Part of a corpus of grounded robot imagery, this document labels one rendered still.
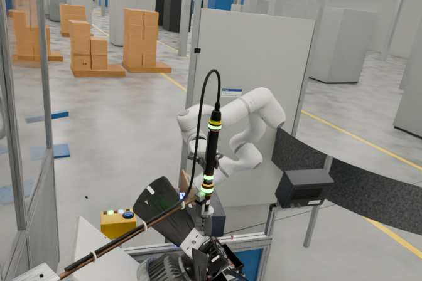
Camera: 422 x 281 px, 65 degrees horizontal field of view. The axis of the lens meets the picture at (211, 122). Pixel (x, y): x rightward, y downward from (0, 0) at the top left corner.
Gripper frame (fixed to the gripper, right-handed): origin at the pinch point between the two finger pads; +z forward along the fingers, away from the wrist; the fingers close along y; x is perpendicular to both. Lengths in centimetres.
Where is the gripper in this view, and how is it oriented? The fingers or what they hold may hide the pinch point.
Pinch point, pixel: (209, 163)
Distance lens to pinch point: 117.9
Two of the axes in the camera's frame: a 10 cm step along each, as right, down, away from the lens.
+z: 2.9, 3.7, -8.8
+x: 1.1, -9.3, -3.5
